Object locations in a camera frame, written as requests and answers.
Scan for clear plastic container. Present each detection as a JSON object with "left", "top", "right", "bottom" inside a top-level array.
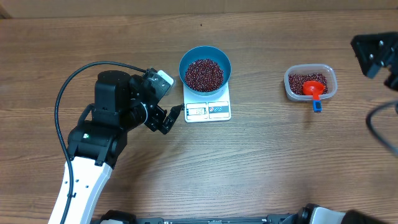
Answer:
[{"left": 284, "top": 63, "right": 338, "bottom": 101}]

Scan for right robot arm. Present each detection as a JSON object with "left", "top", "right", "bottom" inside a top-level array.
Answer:
[{"left": 283, "top": 32, "right": 397, "bottom": 224}]

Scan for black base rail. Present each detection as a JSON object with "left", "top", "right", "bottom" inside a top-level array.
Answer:
[{"left": 91, "top": 210, "right": 354, "bottom": 224}]

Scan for white digital kitchen scale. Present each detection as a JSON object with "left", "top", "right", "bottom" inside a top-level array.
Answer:
[{"left": 183, "top": 83, "right": 232, "bottom": 123}]

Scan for red beans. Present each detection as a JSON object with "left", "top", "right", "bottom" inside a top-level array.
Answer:
[{"left": 184, "top": 58, "right": 328, "bottom": 95}]

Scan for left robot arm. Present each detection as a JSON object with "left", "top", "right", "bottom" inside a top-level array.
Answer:
[{"left": 49, "top": 68, "right": 183, "bottom": 223}]

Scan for red scoop with blue handle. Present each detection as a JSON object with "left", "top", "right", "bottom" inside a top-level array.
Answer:
[{"left": 303, "top": 81, "right": 325, "bottom": 113}]

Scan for blue metal bowl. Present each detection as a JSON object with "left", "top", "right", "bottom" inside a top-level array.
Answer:
[{"left": 178, "top": 45, "right": 232, "bottom": 96}]

